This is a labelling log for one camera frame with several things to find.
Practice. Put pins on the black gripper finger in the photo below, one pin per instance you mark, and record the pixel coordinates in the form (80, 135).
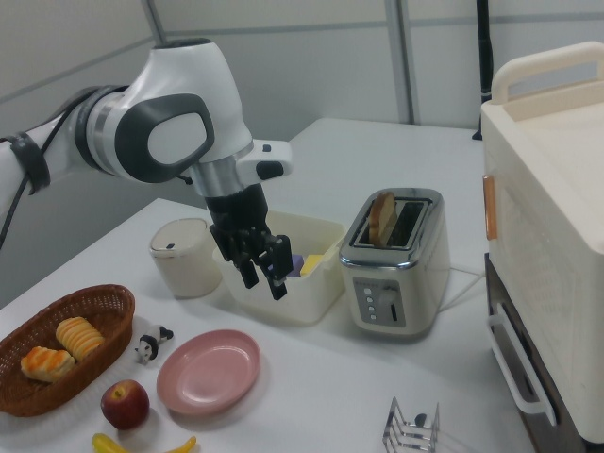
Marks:
(247, 271)
(279, 264)

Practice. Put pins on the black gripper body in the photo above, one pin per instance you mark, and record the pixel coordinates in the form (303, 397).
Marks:
(236, 212)

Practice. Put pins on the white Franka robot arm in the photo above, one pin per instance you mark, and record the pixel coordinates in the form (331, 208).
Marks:
(179, 137)

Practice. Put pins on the cream and chrome toaster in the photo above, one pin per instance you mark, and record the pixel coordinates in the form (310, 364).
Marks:
(410, 283)

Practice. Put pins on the purple block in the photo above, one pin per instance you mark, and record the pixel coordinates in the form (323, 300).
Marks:
(298, 265)

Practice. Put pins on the yellow block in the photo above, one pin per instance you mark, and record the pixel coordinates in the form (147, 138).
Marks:
(312, 264)

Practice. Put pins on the white plastic storage container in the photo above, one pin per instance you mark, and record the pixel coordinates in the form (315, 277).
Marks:
(307, 302)

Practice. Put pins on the small cream trash can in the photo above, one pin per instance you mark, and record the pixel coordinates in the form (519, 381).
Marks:
(184, 264)

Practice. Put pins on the pink plate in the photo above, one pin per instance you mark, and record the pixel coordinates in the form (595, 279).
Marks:
(207, 373)

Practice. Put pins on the bread slice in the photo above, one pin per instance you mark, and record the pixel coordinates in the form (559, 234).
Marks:
(381, 217)

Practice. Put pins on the panda figurine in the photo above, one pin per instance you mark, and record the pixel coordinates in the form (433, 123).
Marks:
(153, 344)

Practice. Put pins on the brown wicker basket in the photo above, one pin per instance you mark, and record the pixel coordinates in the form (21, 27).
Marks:
(108, 330)

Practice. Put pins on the striped bread roll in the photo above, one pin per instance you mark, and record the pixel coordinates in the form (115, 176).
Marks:
(79, 336)

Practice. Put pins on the red apple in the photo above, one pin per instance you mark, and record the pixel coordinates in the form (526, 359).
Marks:
(125, 405)

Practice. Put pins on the metal toast rack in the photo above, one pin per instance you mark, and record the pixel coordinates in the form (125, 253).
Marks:
(401, 434)

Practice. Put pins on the glazed pastry bread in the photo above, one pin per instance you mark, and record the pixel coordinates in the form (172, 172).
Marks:
(47, 363)

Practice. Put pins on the yellow banana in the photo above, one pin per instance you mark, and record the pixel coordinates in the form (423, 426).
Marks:
(106, 444)

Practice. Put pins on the dark brown drawer box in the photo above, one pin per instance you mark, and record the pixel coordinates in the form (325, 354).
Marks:
(524, 330)

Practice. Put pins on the cream plastic cabinet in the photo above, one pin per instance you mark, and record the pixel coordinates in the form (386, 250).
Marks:
(552, 189)

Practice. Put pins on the black background pole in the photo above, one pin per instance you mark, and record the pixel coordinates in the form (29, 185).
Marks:
(484, 47)

